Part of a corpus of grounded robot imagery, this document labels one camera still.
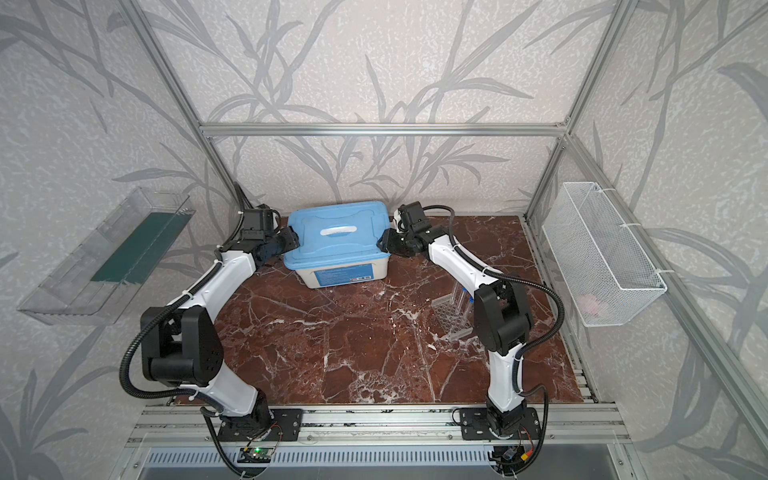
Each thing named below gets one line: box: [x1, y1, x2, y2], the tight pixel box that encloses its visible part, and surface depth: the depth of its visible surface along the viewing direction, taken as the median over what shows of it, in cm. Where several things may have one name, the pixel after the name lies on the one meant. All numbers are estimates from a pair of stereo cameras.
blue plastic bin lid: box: [283, 201, 391, 270], surface depth 94 cm
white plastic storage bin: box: [295, 257, 389, 289], surface depth 97 cm
